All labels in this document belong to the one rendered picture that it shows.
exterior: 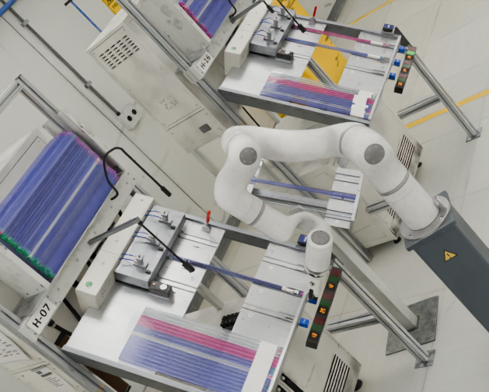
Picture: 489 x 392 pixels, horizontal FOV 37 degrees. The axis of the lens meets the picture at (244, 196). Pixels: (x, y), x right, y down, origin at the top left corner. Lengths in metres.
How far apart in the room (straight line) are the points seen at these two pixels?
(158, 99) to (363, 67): 0.99
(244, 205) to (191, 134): 1.46
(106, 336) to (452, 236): 1.20
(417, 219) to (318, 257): 0.35
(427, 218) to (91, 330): 1.20
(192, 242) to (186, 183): 2.32
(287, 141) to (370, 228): 1.58
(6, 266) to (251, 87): 1.48
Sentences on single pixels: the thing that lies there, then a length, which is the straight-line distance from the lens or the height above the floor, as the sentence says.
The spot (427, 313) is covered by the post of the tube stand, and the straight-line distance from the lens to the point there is 3.37.
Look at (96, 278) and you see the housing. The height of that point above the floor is 1.26.
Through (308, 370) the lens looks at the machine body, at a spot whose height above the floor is 0.34.
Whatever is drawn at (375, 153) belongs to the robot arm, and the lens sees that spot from 2.26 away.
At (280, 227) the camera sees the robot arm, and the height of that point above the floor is 1.07.
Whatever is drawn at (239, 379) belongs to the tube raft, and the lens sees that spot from 2.47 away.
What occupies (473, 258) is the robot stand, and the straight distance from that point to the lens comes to 2.57.
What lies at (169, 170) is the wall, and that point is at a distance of 5.05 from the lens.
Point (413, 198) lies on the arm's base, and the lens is 2.44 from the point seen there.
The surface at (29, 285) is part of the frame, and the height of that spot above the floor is 1.43.
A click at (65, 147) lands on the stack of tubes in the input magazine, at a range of 2.75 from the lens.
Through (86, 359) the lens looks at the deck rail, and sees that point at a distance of 2.58.
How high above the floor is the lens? 2.06
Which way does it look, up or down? 21 degrees down
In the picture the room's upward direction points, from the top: 45 degrees counter-clockwise
